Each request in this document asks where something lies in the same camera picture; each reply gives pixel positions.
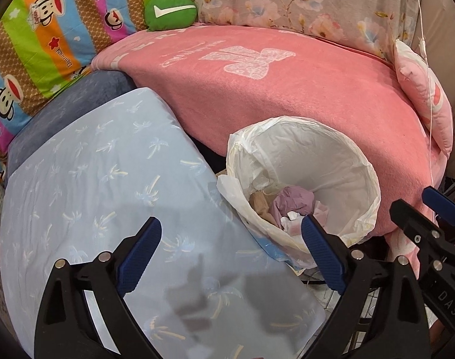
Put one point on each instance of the pink fabric scrap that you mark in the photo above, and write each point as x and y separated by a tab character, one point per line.
320	213

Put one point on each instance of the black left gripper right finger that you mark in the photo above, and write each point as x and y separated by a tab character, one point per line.
380	312

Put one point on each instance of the white trash bag bin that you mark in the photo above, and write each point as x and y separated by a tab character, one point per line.
278	152

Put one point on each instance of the light blue palm-print pillow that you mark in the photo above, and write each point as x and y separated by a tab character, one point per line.
210	290

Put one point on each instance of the small pink pillow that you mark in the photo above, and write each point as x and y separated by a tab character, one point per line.
422	87

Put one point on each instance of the pink towel blanket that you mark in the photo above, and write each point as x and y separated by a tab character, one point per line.
220	79

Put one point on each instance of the white cloth rag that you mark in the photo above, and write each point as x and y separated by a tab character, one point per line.
291	224

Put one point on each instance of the grey floral bedsheet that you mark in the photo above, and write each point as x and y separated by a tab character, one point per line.
371	26

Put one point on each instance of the green plush with swoosh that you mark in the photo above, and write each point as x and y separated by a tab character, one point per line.
162	15

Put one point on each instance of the dark blue cushion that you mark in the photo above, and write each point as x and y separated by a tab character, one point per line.
90	92

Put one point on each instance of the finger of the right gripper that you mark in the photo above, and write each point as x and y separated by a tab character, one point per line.
436	257

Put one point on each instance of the colourful monkey cartoon quilt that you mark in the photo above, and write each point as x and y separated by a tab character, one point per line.
47	45

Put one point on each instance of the purple face mask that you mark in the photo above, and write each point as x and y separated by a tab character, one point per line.
292	198

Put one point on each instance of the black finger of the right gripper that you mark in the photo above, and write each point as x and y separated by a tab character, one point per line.
444	209

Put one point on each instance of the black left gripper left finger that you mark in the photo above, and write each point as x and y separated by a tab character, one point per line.
83	313

